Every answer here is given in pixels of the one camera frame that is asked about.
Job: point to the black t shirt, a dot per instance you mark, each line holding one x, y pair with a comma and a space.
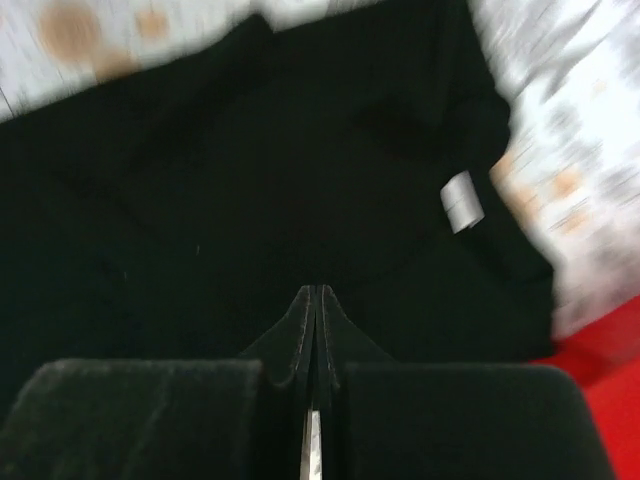
175, 213

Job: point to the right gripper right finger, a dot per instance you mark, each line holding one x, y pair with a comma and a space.
338, 342

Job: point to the red plastic bin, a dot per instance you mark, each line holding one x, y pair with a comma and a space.
603, 359

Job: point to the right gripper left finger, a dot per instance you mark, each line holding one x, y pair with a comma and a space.
286, 352

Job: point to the floral table mat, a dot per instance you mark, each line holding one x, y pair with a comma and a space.
569, 68

